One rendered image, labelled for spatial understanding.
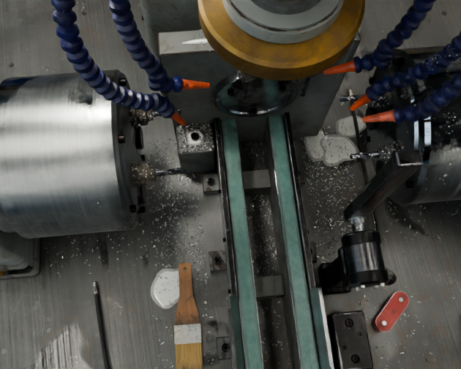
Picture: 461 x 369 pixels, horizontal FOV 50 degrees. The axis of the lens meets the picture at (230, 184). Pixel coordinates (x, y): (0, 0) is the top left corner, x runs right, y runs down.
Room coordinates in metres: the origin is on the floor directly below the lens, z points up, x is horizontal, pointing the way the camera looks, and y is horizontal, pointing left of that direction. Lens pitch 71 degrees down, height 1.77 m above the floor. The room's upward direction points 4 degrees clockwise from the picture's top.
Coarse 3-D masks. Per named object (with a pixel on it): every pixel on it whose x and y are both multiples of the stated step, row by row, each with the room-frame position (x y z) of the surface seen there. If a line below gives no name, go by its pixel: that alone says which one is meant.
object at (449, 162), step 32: (352, 96) 0.40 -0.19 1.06; (384, 96) 0.40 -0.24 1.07; (416, 96) 0.36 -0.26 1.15; (384, 128) 0.37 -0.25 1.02; (416, 128) 0.32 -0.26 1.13; (448, 128) 0.31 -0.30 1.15; (384, 160) 0.29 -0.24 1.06; (448, 160) 0.27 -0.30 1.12; (416, 192) 0.24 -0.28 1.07; (448, 192) 0.25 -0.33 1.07
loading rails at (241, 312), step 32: (224, 128) 0.40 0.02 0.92; (288, 128) 0.40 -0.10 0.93; (224, 160) 0.34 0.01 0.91; (288, 160) 0.34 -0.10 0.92; (224, 192) 0.27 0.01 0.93; (256, 192) 0.31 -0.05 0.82; (288, 192) 0.28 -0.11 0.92; (224, 224) 0.21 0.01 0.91; (288, 224) 0.22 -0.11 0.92; (224, 256) 0.17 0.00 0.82; (288, 256) 0.16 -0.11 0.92; (256, 288) 0.11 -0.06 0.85; (288, 288) 0.11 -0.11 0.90; (320, 288) 0.11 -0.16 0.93; (256, 320) 0.05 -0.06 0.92; (288, 320) 0.06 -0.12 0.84; (320, 320) 0.06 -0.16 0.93; (224, 352) 0.00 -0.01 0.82; (256, 352) 0.00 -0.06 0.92; (320, 352) 0.01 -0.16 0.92
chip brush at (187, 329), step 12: (180, 264) 0.15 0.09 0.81; (180, 276) 0.13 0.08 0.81; (180, 288) 0.11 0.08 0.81; (180, 300) 0.09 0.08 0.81; (192, 300) 0.09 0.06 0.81; (180, 312) 0.06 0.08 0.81; (192, 312) 0.07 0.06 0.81; (180, 324) 0.04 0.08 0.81; (192, 324) 0.04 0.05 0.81; (180, 336) 0.02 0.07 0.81; (192, 336) 0.02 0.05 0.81; (180, 348) 0.00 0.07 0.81; (192, 348) 0.00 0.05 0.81; (180, 360) -0.02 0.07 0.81; (192, 360) -0.02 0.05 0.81
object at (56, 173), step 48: (0, 96) 0.31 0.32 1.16; (48, 96) 0.32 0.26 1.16; (96, 96) 0.32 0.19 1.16; (0, 144) 0.24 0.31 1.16; (48, 144) 0.24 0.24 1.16; (96, 144) 0.25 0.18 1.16; (0, 192) 0.18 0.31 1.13; (48, 192) 0.19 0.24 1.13; (96, 192) 0.19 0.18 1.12; (144, 192) 0.24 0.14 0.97
